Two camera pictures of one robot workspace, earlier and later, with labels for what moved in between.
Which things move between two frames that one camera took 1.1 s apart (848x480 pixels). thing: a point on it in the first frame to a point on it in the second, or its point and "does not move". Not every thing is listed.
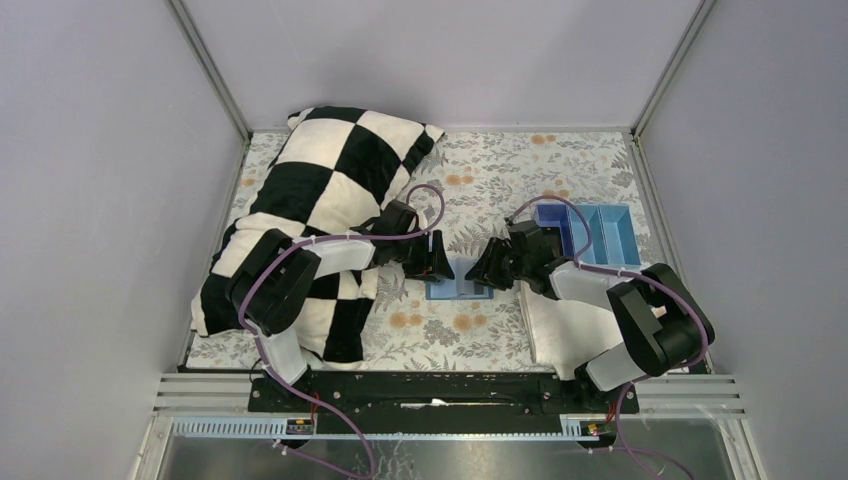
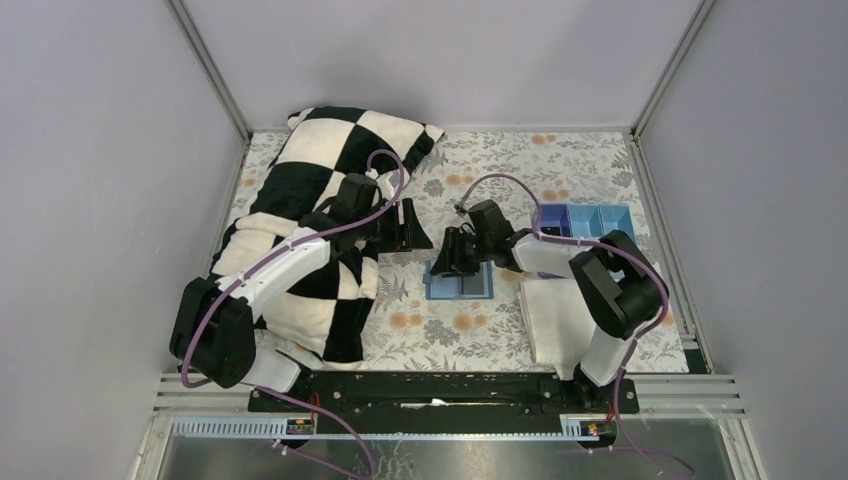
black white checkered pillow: (332, 174) does not move
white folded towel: (563, 334) does not move
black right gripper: (515, 257) to (465, 246)
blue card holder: (458, 287) does not move
